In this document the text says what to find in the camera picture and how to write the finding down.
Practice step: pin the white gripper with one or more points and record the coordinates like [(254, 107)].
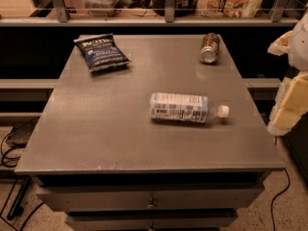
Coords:
[(298, 50)]

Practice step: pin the orange soda can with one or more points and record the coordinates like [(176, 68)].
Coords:
[(209, 48)]

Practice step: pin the colourful snack bag on shelf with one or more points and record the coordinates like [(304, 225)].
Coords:
[(231, 8)]

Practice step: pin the blue chip bag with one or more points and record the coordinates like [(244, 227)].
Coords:
[(101, 52)]

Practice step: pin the clear plastic water bottle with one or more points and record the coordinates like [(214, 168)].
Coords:
[(185, 107)]

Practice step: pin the grey drawer cabinet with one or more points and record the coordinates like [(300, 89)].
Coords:
[(98, 156)]

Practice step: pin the grey metal shelf rail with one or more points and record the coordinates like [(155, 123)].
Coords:
[(138, 13)]

